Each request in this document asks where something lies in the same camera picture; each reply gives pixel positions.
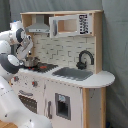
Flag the white microwave door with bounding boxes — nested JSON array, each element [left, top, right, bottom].
[[49, 13, 93, 38]]

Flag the black toy faucet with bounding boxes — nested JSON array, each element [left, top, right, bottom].
[[76, 50, 94, 70]]

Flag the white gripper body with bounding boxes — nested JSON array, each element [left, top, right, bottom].
[[16, 35, 33, 60]]

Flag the grey range hood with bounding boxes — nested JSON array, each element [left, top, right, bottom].
[[26, 15, 50, 33]]

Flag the grey ice dispenser panel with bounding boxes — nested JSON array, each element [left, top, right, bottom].
[[55, 93, 71, 120]]

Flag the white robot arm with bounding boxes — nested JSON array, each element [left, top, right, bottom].
[[0, 21, 52, 128]]

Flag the toy oven door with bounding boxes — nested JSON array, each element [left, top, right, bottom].
[[18, 90, 37, 113]]

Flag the black toy stovetop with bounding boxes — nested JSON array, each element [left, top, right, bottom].
[[22, 62, 56, 73]]

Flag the red right stove knob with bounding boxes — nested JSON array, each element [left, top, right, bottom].
[[32, 81, 38, 87]]

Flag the grey cabinet door handle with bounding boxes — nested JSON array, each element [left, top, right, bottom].
[[48, 101, 52, 119]]

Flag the wooden toy kitchen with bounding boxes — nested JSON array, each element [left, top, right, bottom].
[[11, 10, 115, 128]]

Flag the red stove knob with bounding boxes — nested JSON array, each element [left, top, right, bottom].
[[12, 75, 20, 83], [32, 81, 38, 87]]

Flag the small metal pot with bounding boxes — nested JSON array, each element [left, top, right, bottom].
[[24, 57, 39, 67]]

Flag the red left stove knob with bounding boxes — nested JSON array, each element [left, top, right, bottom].
[[12, 75, 20, 83]]

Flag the grey toy sink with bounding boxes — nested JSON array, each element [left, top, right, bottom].
[[52, 67, 92, 81]]

